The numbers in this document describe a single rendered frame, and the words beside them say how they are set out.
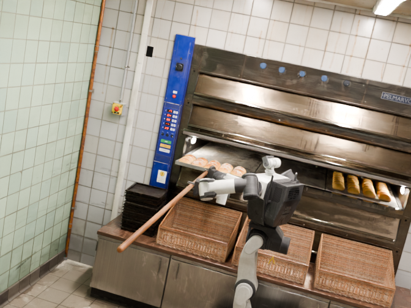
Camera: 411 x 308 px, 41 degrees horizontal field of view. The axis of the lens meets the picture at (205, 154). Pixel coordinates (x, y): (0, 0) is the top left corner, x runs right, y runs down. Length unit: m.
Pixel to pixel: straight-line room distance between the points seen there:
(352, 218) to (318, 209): 0.27
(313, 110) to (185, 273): 1.59
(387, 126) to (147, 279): 2.16
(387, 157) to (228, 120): 1.26
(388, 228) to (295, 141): 0.99
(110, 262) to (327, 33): 2.41
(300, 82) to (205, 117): 0.81
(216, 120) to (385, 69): 1.35
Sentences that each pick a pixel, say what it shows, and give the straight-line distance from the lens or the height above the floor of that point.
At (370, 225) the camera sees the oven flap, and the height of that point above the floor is 1.01.
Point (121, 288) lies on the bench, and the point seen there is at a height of 0.17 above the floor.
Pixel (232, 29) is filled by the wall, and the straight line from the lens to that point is 4.44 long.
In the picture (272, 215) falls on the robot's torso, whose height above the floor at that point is 1.19.
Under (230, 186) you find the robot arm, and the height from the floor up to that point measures 1.33.
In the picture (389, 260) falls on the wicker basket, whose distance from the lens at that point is 4.58.
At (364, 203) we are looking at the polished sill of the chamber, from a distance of 4.50.
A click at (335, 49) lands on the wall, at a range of 4.36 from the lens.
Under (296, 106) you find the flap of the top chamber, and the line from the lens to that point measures 4.38.
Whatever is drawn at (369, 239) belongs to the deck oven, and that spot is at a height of 0.89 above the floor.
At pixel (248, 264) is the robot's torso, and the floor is 0.80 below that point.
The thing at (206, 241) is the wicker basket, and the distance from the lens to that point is 4.19.
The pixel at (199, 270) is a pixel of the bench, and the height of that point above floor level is 0.49.
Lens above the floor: 2.20
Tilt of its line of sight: 12 degrees down
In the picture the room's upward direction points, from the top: 11 degrees clockwise
